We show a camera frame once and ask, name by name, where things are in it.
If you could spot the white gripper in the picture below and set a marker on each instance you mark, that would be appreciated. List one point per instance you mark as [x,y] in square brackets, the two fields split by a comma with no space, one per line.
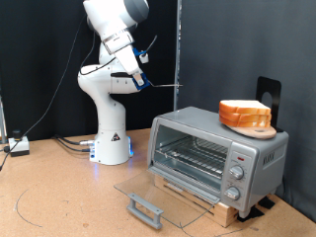
[129,64]

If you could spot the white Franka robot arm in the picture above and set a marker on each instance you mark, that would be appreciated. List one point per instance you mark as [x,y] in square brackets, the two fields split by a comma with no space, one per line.
[108,148]

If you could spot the silver toaster oven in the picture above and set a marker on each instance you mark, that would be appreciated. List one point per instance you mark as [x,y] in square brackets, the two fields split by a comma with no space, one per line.
[197,126]

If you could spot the silver oven knob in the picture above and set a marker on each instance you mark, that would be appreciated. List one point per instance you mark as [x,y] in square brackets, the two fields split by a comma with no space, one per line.
[237,172]
[232,193]

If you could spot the black backdrop curtain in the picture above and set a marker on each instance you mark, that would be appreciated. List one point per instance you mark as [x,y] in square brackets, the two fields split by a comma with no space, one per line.
[26,49]

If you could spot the black metal bookend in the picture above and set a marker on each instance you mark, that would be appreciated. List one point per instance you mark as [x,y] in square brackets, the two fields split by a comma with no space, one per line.
[270,85]

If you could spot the white box with black button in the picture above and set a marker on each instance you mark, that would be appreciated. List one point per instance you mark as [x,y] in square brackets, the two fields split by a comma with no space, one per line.
[19,144]

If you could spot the thin metal bar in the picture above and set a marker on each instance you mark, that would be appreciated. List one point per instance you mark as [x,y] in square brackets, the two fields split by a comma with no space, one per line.
[2,121]

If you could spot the gray backdrop curtain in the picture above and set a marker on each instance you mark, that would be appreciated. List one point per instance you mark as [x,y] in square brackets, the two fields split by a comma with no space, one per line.
[279,39]

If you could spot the slotted wooden block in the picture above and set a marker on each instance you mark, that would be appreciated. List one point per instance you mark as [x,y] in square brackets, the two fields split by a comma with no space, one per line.
[227,214]

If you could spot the black tape patch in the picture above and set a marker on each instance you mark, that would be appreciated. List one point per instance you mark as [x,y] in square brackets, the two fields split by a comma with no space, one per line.
[250,214]
[267,202]

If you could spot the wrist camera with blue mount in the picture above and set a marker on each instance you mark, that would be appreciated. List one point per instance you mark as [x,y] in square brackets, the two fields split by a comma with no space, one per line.
[143,58]

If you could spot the aluminium vertical frame pole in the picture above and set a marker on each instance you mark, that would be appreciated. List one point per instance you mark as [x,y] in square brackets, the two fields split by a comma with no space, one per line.
[178,49]

